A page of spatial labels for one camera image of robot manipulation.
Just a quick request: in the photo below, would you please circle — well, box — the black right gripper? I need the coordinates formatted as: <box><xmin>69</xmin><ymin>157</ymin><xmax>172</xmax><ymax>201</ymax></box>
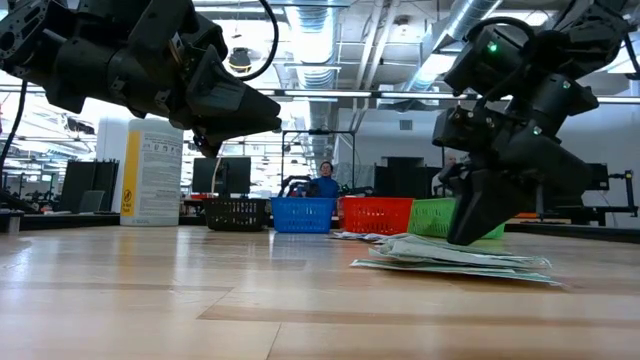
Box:
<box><xmin>439</xmin><ymin>117</ymin><xmax>594</xmax><ymax>246</ymax></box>

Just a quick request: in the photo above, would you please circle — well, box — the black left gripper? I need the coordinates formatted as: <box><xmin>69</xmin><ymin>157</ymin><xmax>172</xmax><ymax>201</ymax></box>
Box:
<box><xmin>44</xmin><ymin>29</ymin><xmax>282</xmax><ymax>159</ymax></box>

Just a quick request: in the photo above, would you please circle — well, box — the green plastic basket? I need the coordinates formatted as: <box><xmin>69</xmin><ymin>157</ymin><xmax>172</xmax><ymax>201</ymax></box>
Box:
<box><xmin>407</xmin><ymin>198</ymin><xmax>506</xmax><ymax>240</ymax></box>

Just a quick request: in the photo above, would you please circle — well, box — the pile of paper banknotes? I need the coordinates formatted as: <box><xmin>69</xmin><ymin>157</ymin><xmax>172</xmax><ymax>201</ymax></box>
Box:
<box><xmin>349</xmin><ymin>258</ymin><xmax>564</xmax><ymax>288</ymax></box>

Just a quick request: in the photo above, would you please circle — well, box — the red plastic basket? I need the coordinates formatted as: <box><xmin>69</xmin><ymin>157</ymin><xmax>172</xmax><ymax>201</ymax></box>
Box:
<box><xmin>335</xmin><ymin>196</ymin><xmax>415</xmax><ymax>237</ymax></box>

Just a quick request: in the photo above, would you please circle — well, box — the black ceiling dome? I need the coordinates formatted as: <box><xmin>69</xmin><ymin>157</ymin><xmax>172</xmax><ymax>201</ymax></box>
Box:
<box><xmin>228</xmin><ymin>47</ymin><xmax>253</xmax><ymax>75</ymax></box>

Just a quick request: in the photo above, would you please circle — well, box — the black computer monitor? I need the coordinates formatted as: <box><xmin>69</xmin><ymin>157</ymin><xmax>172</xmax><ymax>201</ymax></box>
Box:
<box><xmin>192</xmin><ymin>156</ymin><xmax>253</xmax><ymax>197</ymax></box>

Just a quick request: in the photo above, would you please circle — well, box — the black partition panel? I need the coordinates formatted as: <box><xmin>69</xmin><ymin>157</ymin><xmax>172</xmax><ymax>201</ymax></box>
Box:
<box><xmin>373</xmin><ymin>157</ymin><xmax>444</xmax><ymax>200</ymax></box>

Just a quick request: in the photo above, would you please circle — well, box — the large black monitor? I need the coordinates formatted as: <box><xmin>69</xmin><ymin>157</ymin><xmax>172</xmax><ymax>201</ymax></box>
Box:
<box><xmin>537</xmin><ymin>187</ymin><xmax>571</xmax><ymax>217</ymax></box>

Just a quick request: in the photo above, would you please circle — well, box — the black plastic basket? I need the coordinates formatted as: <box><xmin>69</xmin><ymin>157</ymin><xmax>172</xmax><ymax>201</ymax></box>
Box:
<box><xmin>202</xmin><ymin>198</ymin><xmax>269</xmax><ymax>232</ymax></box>

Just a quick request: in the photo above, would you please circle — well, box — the white wipes canister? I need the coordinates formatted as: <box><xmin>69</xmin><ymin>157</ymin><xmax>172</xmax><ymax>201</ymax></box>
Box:
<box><xmin>119</xmin><ymin>117</ymin><xmax>185</xmax><ymax>228</ymax></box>

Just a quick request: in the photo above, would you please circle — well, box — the blue plastic basket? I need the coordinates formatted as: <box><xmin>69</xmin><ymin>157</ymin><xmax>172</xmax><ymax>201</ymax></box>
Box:
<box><xmin>270</xmin><ymin>196</ymin><xmax>337</xmax><ymax>235</ymax></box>

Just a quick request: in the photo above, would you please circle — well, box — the small black monitor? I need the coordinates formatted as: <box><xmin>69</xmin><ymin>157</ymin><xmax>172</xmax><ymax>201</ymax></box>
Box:
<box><xmin>591</xmin><ymin>162</ymin><xmax>611</xmax><ymax>192</ymax></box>

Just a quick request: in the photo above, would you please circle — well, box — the small grey container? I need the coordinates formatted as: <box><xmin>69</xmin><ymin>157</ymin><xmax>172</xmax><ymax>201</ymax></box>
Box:
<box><xmin>0</xmin><ymin>208</ymin><xmax>25</xmax><ymax>234</ymax></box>

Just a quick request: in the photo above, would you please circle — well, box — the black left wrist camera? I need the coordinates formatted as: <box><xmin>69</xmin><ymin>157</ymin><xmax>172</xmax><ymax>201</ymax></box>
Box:
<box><xmin>169</xmin><ymin>12</ymin><xmax>229</xmax><ymax>64</ymax></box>

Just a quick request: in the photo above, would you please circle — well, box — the black left wrist camera cable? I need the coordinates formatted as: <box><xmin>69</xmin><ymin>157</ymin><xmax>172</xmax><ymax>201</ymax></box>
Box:
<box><xmin>239</xmin><ymin>0</ymin><xmax>280</xmax><ymax>82</ymax></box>

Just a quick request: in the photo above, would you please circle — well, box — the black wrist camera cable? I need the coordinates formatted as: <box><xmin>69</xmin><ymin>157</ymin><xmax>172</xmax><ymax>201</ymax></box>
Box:
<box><xmin>464</xmin><ymin>16</ymin><xmax>537</xmax><ymax>96</ymax></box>
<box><xmin>239</xmin><ymin>0</ymin><xmax>280</xmax><ymax>82</ymax></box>

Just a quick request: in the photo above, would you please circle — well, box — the black gantry frame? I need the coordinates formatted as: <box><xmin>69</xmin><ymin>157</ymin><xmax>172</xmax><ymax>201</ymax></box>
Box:
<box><xmin>280</xmin><ymin>128</ymin><xmax>357</xmax><ymax>197</ymax></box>

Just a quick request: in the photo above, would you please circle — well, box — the silver spiral air duct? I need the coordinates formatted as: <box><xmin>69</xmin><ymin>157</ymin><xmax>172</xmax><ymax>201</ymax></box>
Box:
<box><xmin>399</xmin><ymin>0</ymin><xmax>504</xmax><ymax>94</ymax></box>
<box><xmin>285</xmin><ymin>0</ymin><xmax>344</xmax><ymax>91</ymax></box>

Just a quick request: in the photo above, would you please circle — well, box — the black stand post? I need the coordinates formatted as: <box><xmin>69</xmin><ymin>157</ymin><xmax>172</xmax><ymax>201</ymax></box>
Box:
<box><xmin>621</xmin><ymin>169</ymin><xmax>640</xmax><ymax>217</ymax></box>

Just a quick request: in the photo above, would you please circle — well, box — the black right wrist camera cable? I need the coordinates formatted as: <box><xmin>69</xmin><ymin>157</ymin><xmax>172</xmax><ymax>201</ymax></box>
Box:
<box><xmin>464</xmin><ymin>16</ymin><xmax>537</xmax><ymax>96</ymax></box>

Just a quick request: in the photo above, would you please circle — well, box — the black aluminium table frame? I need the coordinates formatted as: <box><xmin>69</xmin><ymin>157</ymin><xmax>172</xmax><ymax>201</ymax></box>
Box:
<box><xmin>19</xmin><ymin>212</ymin><xmax>640</xmax><ymax>244</ymax></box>

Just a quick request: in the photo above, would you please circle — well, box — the black hanging arm cable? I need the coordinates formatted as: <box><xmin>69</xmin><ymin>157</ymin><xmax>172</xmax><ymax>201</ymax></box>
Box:
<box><xmin>0</xmin><ymin>79</ymin><xmax>29</xmax><ymax>174</ymax></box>

